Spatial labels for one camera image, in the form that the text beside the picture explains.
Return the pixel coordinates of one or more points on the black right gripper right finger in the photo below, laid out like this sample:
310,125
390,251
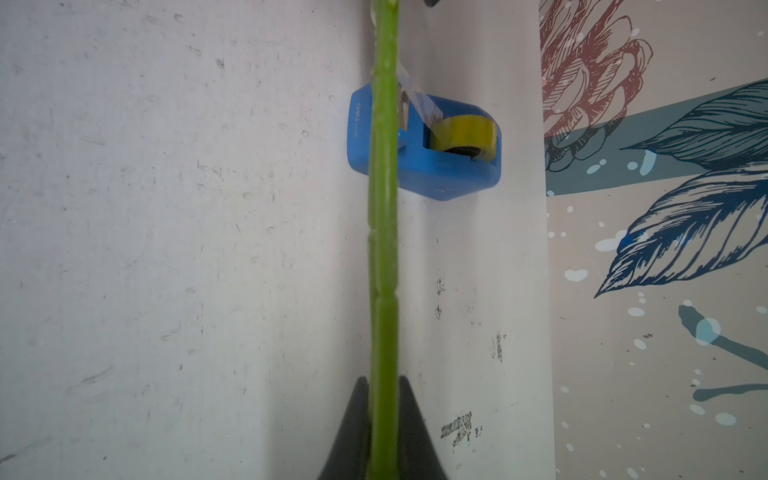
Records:
417,457

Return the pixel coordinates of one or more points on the pink flower bouquet green stems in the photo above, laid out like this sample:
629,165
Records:
383,245

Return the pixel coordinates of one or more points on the blue tape dispenser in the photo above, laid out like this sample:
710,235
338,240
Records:
447,149

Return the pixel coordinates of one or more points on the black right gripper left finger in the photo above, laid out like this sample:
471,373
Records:
348,458

